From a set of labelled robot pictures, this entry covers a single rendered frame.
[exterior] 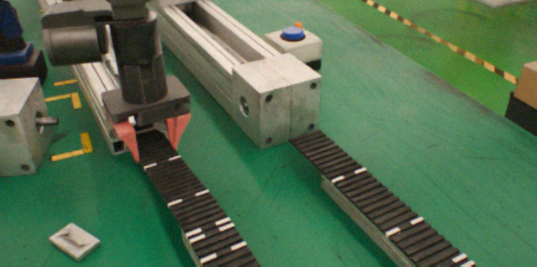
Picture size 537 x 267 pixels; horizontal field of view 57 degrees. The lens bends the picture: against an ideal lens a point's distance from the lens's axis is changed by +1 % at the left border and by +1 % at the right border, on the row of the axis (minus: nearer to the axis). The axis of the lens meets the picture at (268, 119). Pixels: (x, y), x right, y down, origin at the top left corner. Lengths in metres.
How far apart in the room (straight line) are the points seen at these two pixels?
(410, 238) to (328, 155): 0.16
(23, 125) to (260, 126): 0.31
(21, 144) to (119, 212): 0.16
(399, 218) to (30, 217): 0.44
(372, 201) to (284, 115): 0.19
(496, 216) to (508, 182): 0.07
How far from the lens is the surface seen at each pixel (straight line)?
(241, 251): 0.52
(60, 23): 0.61
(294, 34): 0.90
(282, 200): 0.63
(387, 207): 0.58
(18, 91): 0.75
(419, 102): 0.86
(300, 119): 0.72
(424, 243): 0.56
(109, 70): 0.85
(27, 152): 0.72
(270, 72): 0.71
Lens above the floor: 1.20
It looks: 33 degrees down
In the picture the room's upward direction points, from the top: straight up
